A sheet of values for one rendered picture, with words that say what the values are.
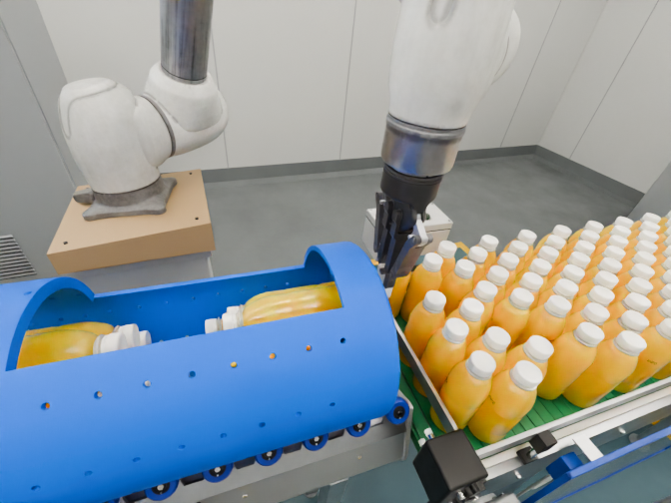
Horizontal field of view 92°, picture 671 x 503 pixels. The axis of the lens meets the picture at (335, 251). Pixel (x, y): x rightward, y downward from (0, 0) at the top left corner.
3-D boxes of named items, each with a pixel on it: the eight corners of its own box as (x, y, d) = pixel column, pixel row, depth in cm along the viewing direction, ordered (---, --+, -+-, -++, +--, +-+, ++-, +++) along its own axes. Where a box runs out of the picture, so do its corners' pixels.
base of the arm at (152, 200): (93, 187, 89) (83, 168, 85) (178, 181, 92) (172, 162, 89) (63, 224, 75) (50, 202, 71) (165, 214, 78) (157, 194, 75)
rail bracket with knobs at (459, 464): (403, 453, 58) (418, 427, 51) (438, 440, 60) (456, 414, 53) (433, 520, 50) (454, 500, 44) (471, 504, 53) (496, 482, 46)
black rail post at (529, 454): (515, 452, 59) (535, 433, 54) (527, 447, 60) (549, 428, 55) (523, 465, 58) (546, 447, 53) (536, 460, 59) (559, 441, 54)
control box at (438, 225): (360, 240, 90) (366, 208, 84) (423, 232, 96) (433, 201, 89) (375, 262, 83) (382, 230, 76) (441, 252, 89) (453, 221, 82)
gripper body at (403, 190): (459, 178, 39) (436, 240, 44) (423, 150, 45) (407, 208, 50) (403, 182, 36) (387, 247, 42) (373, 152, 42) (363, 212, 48)
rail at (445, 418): (367, 289, 82) (369, 280, 80) (370, 288, 82) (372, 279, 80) (461, 460, 53) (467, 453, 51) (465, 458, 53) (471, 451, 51)
